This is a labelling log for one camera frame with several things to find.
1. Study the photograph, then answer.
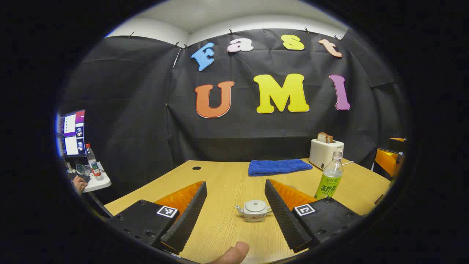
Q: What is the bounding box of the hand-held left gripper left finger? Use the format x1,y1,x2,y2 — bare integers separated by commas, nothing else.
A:
107,180,208,255

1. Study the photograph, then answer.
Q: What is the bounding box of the computer monitor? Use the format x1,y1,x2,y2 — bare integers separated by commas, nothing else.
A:
57,109,86,159

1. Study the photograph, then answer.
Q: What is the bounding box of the green label water bottle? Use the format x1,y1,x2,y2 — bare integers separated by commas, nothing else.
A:
314,150,344,200

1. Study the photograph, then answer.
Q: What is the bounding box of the white toaster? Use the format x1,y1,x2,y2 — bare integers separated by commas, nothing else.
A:
309,139,344,170

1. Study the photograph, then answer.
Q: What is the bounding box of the white side table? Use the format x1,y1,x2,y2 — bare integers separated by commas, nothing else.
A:
68,161,112,194

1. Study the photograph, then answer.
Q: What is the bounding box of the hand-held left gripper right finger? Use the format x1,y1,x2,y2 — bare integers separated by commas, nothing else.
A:
265,179,367,253

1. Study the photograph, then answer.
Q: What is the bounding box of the white floral teacup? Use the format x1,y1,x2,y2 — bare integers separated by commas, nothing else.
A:
235,205,273,223

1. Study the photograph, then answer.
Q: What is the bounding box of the black backdrop cloth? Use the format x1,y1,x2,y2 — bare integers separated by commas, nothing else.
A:
60,29,407,206

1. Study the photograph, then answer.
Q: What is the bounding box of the red cap plastic bottle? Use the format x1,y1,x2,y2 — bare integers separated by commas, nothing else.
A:
85,143,104,181

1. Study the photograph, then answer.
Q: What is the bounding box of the blue towel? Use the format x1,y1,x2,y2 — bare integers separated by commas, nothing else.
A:
248,159,313,177

